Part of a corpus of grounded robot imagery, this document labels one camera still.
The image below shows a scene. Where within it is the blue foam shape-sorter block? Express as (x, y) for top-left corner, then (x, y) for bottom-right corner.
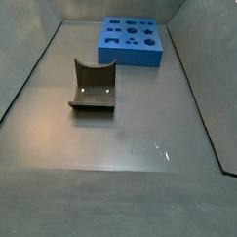
(98, 17), (163, 67)

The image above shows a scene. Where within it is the black curved plastic holder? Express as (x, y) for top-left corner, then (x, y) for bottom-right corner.
(68, 59), (116, 109)

